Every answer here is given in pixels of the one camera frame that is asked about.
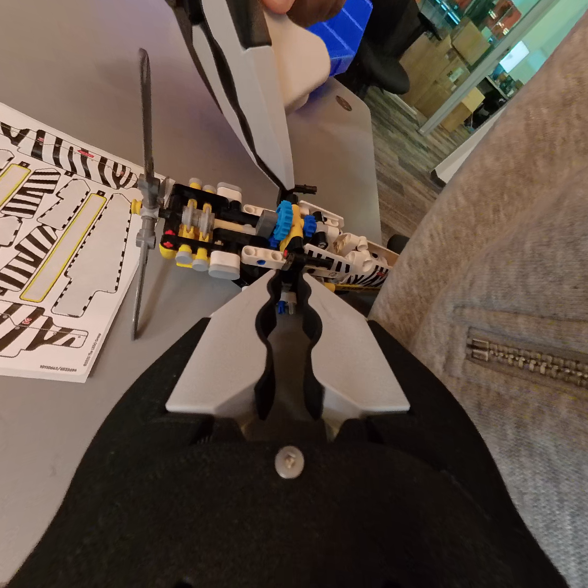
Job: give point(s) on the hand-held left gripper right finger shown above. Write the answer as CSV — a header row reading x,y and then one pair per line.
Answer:
x,y
358,367

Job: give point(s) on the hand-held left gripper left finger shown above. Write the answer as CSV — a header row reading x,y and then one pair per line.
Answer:
x,y
220,363

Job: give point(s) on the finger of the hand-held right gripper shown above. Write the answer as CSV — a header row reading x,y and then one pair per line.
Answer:
x,y
266,115
209,55

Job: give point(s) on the person's right hand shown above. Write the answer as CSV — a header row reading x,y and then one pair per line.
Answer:
x,y
317,11

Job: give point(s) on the blue plastic bin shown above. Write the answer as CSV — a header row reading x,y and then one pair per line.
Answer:
x,y
344,41

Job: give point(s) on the black office chair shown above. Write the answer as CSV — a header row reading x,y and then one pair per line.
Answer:
x,y
386,73

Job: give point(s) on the black rounded object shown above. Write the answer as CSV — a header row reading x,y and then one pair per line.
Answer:
x,y
398,242

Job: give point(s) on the stack of cardboard boxes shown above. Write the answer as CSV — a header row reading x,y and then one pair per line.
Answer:
x,y
436,92

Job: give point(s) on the zebra striped sticker sheet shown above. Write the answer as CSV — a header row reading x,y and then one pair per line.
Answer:
x,y
87,248

